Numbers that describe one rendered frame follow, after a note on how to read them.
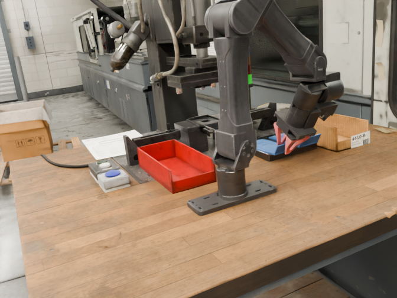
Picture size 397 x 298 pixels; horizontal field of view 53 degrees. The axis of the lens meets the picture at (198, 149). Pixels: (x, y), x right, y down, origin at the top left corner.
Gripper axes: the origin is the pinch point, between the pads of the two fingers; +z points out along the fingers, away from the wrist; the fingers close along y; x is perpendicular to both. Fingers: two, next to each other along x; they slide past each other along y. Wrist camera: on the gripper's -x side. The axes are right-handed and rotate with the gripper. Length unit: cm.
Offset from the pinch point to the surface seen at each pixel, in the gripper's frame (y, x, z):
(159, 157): 20.4, 25.8, 15.2
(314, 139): 0.1, -11.4, 0.0
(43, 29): 850, -106, 406
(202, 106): 137, -72, 100
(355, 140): -5.5, -21.5, -2.0
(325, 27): 49, -57, -7
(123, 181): 10.3, 41.2, 9.8
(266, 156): 1.6, 3.3, 4.1
